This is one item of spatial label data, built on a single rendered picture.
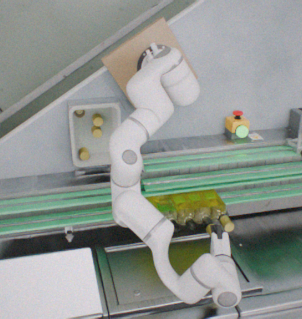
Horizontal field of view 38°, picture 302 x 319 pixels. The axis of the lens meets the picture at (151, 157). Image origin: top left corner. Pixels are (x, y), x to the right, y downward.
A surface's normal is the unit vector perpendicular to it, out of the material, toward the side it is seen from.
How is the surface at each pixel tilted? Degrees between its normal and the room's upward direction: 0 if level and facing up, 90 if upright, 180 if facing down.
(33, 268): 90
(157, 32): 1
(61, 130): 0
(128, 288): 90
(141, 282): 90
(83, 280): 90
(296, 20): 0
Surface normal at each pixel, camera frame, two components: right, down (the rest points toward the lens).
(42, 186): 0.00, -0.91
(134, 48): 0.24, 0.39
